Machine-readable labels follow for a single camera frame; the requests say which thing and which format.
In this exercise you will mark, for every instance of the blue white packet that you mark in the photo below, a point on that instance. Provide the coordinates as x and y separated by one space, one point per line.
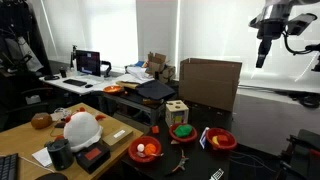
203 137

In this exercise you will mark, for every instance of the tan cardboard box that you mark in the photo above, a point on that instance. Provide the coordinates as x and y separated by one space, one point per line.
117 136

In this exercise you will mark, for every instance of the computer monitor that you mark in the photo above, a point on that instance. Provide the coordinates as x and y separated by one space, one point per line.
88 62

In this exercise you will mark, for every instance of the black cup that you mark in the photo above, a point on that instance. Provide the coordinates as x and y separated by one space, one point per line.
63 72

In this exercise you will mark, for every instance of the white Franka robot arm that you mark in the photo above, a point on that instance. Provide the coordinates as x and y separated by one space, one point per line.
280 8

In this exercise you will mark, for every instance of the black desk stand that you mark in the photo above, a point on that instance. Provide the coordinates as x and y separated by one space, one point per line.
72 56

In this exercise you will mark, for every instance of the small open cardboard box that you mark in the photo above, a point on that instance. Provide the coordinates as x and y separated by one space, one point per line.
160 66

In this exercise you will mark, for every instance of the clear plastic bag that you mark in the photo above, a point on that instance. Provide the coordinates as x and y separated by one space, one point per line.
61 112

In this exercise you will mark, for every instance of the large cardboard box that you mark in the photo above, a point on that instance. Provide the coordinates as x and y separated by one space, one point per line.
210 83

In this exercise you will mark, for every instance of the black headphones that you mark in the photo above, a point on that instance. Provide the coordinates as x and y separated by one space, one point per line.
51 77

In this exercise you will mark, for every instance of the orange ball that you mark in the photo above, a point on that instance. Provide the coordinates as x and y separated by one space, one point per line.
150 149

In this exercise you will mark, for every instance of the orange bowl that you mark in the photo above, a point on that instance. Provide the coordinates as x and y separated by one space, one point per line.
113 89

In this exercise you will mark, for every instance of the grey hanging garment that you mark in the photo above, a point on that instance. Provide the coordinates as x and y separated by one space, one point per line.
26 55

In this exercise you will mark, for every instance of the yellow curved toy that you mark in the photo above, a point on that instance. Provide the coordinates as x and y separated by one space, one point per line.
215 140

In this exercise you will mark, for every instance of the black box red label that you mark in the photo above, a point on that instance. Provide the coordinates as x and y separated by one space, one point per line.
92 156

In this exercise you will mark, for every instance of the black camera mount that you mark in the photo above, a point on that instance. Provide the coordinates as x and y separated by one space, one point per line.
315 48

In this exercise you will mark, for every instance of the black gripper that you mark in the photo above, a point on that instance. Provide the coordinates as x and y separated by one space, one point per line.
270 30

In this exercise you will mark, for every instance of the brown ball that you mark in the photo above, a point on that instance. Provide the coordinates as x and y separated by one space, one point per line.
41 120

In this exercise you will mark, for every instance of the small wooden triangle block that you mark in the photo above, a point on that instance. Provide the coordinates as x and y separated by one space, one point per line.
175 142

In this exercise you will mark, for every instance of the wooden table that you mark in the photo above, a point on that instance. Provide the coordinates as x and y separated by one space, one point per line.
23 140

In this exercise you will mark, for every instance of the black hanging jacket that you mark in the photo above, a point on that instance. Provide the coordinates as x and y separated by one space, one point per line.
33 20

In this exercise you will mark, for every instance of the black office chair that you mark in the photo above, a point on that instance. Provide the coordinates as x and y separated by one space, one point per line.
30 110

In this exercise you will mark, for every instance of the white plush toy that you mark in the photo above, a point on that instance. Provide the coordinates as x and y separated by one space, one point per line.
82 130

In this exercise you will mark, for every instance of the grey metal cart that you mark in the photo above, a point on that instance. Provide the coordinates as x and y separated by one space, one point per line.
140 105

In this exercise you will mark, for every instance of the dark blue bin lid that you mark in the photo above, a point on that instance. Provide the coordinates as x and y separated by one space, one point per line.
155 89

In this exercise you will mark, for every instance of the small red cube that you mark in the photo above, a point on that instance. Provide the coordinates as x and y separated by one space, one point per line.
155 129

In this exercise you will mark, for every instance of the green toy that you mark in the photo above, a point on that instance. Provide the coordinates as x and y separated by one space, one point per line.
182 130

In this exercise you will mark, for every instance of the black computer mouse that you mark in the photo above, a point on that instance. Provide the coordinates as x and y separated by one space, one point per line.
88 86

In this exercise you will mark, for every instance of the white tissue box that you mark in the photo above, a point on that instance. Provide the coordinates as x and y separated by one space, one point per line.
33 99

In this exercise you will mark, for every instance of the red block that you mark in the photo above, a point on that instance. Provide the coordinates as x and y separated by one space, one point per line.
223 138

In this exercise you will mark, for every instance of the small white ball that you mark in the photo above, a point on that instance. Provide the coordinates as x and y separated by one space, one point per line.
140 147

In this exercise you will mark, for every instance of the black cylinder speaker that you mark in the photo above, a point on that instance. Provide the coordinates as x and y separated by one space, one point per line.
60 154

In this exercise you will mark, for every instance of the black equipment frame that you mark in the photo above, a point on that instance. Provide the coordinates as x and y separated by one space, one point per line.
300 156

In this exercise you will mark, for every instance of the black keyboard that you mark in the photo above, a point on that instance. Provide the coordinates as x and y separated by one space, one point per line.
8 166
75 82

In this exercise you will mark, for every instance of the white desk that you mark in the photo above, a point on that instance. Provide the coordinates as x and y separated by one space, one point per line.
98 85

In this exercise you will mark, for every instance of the wooden shape sorter box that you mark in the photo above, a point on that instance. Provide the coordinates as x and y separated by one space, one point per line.
176 112

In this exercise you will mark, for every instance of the white striped remote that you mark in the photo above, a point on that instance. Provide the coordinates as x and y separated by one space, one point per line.
216 174

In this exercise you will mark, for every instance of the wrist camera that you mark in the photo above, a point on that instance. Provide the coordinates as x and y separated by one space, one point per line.
300 23

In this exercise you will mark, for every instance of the white paper pile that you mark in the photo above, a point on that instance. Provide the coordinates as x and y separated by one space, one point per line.
138 72

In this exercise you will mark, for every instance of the white paper sheet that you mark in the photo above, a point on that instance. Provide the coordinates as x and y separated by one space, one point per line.
42 156

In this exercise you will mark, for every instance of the black round pad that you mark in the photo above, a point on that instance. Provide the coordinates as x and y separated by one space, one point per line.
51 176

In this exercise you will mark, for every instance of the red plastic bowl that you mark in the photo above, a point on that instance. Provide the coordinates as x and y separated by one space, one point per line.
233 144
183 140
135 154

